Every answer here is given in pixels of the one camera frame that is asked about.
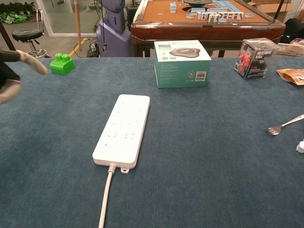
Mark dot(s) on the teal speakerphone box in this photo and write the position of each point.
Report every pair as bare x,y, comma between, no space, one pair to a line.
180,69

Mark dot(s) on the metal fork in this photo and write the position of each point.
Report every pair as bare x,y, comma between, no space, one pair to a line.
275,130

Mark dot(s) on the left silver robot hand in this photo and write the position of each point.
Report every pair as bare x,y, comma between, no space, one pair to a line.
31,60

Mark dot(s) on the mahjong tile row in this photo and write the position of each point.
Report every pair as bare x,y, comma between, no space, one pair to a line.
232,15

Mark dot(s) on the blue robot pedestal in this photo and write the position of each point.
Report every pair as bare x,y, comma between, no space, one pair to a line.
111,35

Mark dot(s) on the blue table cloth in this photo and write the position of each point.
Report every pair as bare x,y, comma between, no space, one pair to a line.
213,154

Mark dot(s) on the white plastic basket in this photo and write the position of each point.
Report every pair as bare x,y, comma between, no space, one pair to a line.
291,49

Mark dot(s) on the black chrome stool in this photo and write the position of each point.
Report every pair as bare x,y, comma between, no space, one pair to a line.
27,34

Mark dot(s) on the brown mahjong table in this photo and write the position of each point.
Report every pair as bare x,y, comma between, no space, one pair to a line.
166,31

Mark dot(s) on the green toy block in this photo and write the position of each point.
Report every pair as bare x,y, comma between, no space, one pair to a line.
62,65

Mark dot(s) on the wooden pole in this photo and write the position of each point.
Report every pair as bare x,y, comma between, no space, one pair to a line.
78,23

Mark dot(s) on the black bag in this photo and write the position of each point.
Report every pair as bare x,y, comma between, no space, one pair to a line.
294,29

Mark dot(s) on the clear plastic product box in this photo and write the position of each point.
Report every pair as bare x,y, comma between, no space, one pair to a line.
256,59

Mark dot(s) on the blue mahjong tile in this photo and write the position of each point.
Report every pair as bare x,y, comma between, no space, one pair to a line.
222,20

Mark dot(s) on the white power strip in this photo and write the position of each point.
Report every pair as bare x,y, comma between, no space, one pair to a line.
123,128

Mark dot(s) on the white mahjong tile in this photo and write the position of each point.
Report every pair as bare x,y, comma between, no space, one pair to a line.
213,17

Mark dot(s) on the orange spout pouch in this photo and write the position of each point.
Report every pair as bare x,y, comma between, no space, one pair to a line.
291,75

